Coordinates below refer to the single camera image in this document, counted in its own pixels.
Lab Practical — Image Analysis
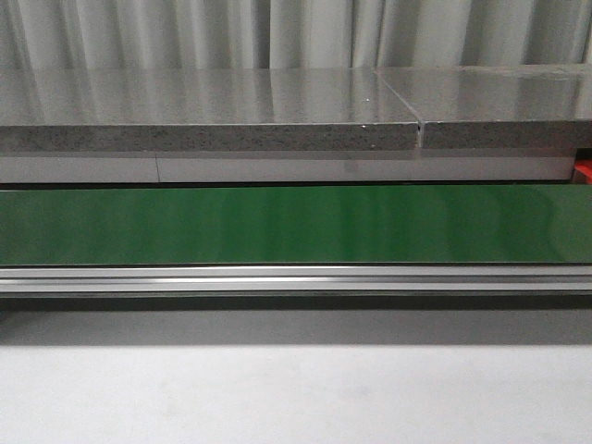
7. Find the green conveyor belt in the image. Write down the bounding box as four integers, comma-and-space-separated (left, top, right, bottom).
1, 184, 591, 265

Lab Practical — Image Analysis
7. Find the grey stone countertop slab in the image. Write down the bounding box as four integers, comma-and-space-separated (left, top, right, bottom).
0, 64, 592, 184

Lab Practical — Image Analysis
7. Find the red plastic bin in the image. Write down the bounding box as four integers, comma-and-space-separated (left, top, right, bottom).
573, 159, 592, 185

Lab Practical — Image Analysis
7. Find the grey pleated curtain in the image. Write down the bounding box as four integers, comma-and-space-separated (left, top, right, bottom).
1, 1, 591, 69

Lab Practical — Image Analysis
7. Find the aluminium conveyor side rail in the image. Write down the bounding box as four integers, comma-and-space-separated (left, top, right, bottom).
1, 265, 591, 298

